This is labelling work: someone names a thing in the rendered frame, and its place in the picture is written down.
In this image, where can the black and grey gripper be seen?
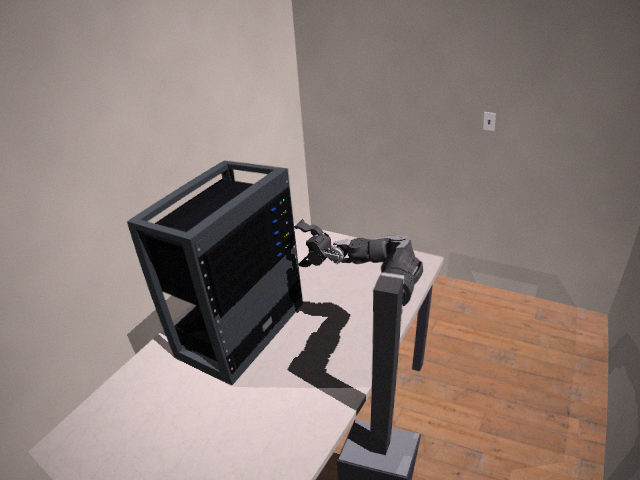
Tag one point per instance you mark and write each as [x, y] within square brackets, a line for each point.
[317, 245]

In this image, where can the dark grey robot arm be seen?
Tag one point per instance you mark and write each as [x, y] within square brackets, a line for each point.
[361, 250]

